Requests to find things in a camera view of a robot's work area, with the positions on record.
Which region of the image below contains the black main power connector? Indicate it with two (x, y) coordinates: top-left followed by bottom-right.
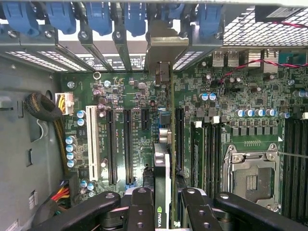
(60, 171), (80, 208)

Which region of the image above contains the thin socket locking lever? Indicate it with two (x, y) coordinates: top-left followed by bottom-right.
(276, 151), (308, 159)

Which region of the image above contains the green motherboard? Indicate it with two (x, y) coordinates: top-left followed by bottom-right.
(60, 54), (308, 217)

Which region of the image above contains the long black expansion slot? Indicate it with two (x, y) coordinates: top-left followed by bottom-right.
(123, 109), (135, 189)
(106, 109), (118, 186)
(175, 107), (185, 175)

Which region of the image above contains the black RAM slot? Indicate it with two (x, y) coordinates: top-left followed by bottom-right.
(204, 122), (210, 193)
(216, 122), (223, 193)
(291, 117), (300, 217)
(283, 117), (292, 217)
(299, 117), (308, 217)
(209, 116), (217, 193)

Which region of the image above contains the white power connector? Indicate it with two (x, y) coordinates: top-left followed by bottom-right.
(54, 92), (75, 116)

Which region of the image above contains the black braided power cable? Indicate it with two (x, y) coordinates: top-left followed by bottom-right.
(23, 92), (70, 175)

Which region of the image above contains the silver USB port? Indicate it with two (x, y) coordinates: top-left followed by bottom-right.
(212, 50), (227, 68)
(227, 50), (239, 68)

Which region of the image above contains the teal port connector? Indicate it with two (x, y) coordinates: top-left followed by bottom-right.
(278, 52), (308, 70)

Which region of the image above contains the blue card retention clip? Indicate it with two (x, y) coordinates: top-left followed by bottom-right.
(2, 1), (39, 37)
(124, 2), (147, 37)
(196, 3), (223, 37)
(45, 1), (77, 34)
(160, 3), (186, 21)
(85, 1), (113, 36)

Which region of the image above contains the red black twisted wire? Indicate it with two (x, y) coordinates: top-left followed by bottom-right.
(218, 20), (308, 84)

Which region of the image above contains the white PCI expansion slot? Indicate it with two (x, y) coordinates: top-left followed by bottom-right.
(85, 105), (100, 181)

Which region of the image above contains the silver port block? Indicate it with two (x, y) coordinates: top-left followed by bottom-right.
(240, 49), (263, 69)
(263, 49), (279, 74)

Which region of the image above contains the open grey PC case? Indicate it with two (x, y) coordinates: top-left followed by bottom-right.
(0, 0), (308, 231)

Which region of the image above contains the perforated metal slot cover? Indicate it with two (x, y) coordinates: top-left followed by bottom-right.
(20, 26), (87, 72)
(0, 36), (57, 72)
(172, 36), (224, 71)

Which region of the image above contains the silver CPU socket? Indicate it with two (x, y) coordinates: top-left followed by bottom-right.
(222, 143), (282, 213)

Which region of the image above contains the coloured power wire bundle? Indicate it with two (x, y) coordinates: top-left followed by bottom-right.
(31, 180), (72, 218)

